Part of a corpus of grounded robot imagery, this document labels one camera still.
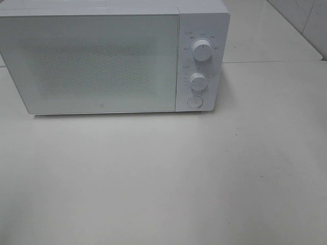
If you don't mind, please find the white upper power knob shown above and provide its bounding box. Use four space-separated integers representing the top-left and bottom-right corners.
192 38 213 62

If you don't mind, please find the white microwave door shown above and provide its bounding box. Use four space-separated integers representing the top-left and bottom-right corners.
1 15 179 115

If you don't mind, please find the white microwave oven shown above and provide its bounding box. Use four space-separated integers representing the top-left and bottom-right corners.
1 1 230 115

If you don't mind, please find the white round door button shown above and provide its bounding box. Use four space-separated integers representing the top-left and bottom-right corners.
187 96 203 109

